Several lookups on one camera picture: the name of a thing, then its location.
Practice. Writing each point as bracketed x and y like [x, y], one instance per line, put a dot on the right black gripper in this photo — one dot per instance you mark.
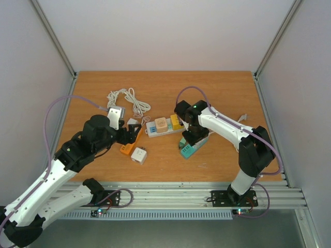
[195, 137]

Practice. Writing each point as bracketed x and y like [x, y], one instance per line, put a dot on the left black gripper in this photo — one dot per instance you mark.
[124, 140]

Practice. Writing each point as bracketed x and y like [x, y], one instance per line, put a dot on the white charger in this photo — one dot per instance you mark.
[132, 121]

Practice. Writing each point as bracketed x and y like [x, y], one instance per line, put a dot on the green plug adapter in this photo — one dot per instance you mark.
[182, 143]

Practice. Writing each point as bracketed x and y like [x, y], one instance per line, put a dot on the teal power strip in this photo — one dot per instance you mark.
[187, 151]

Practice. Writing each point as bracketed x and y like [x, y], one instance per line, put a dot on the yellow cube adapter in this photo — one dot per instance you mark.
[176, 123]

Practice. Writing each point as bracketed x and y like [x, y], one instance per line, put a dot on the peach cube adapter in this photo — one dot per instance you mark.
[161, 125]

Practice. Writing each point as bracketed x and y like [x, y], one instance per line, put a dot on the white multicolour power strip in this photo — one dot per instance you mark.
[151, 129]

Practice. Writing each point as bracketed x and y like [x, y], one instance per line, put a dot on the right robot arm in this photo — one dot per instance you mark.
[255, 151]

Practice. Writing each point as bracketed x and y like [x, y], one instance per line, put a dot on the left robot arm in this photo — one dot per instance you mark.
[24, 220]

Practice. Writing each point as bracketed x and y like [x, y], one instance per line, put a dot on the orange power strip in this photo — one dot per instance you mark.
[128, 149]

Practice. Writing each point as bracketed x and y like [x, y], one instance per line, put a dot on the white cube adapter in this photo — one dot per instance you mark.
[139, 155]

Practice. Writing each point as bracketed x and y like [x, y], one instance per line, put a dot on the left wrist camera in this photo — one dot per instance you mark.
[116, 116]

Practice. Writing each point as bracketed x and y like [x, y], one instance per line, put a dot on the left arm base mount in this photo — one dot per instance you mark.
[108, 197]

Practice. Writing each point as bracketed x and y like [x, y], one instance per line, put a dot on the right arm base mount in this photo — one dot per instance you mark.
[220, 198]

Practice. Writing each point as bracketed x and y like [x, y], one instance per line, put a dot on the grey slotted cable duct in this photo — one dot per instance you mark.
[147, 215]

